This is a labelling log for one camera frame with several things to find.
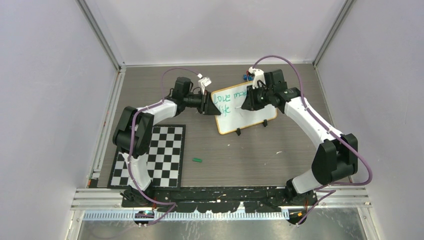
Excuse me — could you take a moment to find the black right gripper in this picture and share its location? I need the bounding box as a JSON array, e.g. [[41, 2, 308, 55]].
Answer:
[[242, 83, 273, 112]]

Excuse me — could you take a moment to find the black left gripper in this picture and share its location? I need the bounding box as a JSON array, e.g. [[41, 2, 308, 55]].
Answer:
[[184, 90, 221, 116]]

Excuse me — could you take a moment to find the yellow framed whiteboard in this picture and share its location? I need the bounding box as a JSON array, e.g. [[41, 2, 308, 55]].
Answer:
[[211, 82, 278, 135]]

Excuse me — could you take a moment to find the black white chessboard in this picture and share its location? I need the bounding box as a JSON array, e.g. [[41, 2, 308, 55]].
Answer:
[[107, 124, 186, 191]]

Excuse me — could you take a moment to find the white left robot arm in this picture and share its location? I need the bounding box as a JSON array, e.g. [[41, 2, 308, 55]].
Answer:
[[112, 75, 221, 207]]

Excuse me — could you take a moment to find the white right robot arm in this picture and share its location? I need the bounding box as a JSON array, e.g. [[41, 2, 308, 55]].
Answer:
[[241, 67, 358, 205]]

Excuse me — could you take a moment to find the blue red toy car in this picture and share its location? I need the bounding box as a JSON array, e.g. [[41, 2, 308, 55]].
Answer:
[[243, 70, 255, 82]]

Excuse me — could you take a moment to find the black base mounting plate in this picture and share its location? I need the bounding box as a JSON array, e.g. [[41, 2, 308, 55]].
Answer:
[[121, 186, 317, 213]]

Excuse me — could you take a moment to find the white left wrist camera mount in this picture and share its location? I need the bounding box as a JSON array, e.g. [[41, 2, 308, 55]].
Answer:
[[197, 73, 212, 95]]

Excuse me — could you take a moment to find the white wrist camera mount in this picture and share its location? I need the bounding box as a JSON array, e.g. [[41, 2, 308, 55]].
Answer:
[[247, 66, 265, 89], [197, 73, 212, 95]]

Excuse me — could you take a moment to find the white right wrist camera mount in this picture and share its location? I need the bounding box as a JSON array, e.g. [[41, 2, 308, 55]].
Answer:
[[247, 66, 265, 89]]

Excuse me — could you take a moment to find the aluminium front rail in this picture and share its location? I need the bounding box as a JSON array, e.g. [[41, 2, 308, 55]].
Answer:
[[71, 186, 373, 222]]

